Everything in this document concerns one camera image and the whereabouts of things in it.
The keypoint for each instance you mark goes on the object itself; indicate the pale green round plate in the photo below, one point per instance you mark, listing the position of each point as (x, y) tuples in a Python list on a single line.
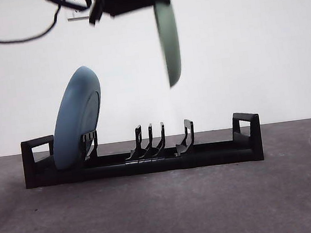
[(168, 35)]

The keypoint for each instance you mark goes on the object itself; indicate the light blue round plate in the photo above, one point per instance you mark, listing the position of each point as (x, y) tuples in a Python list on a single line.
[(73, 121)]

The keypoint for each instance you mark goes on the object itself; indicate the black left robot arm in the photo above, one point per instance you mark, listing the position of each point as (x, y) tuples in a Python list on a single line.
[(96, 1)]

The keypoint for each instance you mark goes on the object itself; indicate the black plastic plate rack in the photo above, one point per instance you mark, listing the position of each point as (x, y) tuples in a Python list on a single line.
[(206, 158)]

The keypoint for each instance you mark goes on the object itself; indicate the white wall socket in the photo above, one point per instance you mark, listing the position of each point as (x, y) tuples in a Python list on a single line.
[(75, 16)]

